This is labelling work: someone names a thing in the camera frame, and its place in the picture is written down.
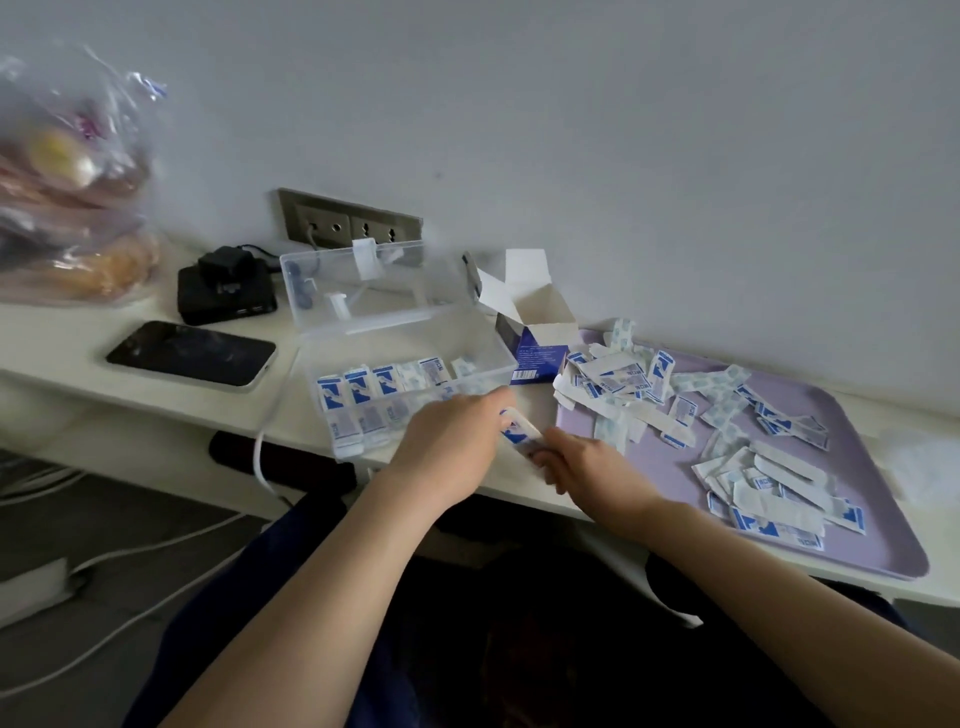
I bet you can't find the person's left hand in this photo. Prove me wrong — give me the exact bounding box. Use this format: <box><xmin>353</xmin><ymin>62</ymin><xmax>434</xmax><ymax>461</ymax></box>
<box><xmin>381</xmin><ymin>386</ymin><xmax>520</xmax><ymax>513</ymax></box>

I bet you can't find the person's right hand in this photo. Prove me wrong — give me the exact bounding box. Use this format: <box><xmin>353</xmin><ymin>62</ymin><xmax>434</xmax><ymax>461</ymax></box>
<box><xmin>531</xmin><ymin>427</ymin><xmax>663</xmax><ymax>528</ymax></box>

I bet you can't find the single adhesive bandage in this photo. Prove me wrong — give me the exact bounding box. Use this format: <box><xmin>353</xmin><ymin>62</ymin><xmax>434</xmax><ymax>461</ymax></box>
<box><xmin>498</xmin><ymin>407</ymin><xmax>553</xmax><ymax>460</ymax></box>

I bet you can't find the person's right forearm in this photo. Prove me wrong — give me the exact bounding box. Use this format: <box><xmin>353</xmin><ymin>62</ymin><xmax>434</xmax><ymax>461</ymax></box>
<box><xmin>596</xmin><ymin>496</ymin><xmax>960</xmax><ymax>728</ymax></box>

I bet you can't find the person's left forearm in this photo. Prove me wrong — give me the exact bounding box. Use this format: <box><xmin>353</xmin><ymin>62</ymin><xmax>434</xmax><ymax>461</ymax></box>
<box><xmin>159</xmin><ymin>468</ymin><xmax>451</xmax><ymax>728</ymax></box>

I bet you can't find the open blue white carton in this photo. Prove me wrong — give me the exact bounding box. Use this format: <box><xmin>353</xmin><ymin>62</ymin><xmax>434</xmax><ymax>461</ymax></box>
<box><xmin>462</xmin><ymin>248</ymin><xmax>581</xmax><ymax>387</ymax></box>

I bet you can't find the row of sorted bandages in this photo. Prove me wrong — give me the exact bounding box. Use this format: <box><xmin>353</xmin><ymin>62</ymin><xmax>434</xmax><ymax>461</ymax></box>
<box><xmin>315</xmin><ymin>355</ymin><xmax>481</xmax><ymax>453</ymax></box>

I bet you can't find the clear plastic storage box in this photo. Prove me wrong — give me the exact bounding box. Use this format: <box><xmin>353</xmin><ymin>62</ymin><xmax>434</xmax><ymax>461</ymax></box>
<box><xmin>279</xmin><ymin>238</ymin><xmax>521</xmax><ymax>461</ymax></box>

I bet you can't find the pile of loose bandages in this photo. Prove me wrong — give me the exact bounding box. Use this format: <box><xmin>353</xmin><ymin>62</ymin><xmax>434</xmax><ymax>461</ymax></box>
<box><xmin>552</xmin><ymin>318</ymin><xmax>868</xmax><ymax>554</ymax></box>

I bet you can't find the person's dark blue clothing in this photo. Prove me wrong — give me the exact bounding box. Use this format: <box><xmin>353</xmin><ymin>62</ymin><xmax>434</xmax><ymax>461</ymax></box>
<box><xmin>122</xmin><ymin>487</ymin><xmax>910</xmax><ymax>728</ymax></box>

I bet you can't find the black hub box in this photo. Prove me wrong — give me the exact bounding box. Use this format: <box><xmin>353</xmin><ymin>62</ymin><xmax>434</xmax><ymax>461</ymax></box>
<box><xmin>177</xmin><ymin>261</ymin><xmax>279</xmax><ymax>327</ymax></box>

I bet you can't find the black power adapter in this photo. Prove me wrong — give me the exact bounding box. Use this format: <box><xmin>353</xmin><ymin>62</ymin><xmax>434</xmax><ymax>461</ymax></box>
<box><xmin>198</xmin><ymin>245</ymin><xmax>257</xmax><ymax>284</ymax></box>

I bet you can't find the black smartphone white case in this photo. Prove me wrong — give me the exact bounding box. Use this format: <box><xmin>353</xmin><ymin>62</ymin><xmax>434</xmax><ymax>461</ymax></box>
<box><xmin>105</xmin><ymin>320</ymin><xmax>279</xmax><ymax>390</ymax></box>

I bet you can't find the purple plastic tray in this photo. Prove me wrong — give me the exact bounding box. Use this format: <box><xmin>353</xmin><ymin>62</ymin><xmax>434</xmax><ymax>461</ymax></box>
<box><xmin>553</xmin><ymin>328</ymin><xmax>932</xmax><ymax>583</ymax></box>

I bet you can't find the clear bag of bread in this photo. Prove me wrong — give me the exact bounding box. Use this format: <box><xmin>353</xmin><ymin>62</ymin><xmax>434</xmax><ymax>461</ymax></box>
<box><xmin>0</xmin><ymin>45</ymin><xmax>168</xmax><ymax>307</ymax></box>

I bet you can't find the white power strip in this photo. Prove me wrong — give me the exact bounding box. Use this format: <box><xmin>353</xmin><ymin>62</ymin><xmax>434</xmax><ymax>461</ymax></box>
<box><xmin>0</xmin><ymin>557</ymin><xmax>78</xmax><ymax>630</ymax></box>

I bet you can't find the grey wall socket panel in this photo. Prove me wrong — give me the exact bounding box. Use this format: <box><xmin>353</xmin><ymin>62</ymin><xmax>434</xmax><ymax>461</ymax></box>
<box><xmin>277</xmin><ymin>187</ymin><xmax>425</xmax><ymax>247</ymax></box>

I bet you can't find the white floor cable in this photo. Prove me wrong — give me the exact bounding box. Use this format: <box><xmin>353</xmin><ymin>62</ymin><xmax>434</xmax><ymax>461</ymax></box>
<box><xmin>0</xmin><ymin>465</ymin><xmax>260</xmax><ymax>702</ymax></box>

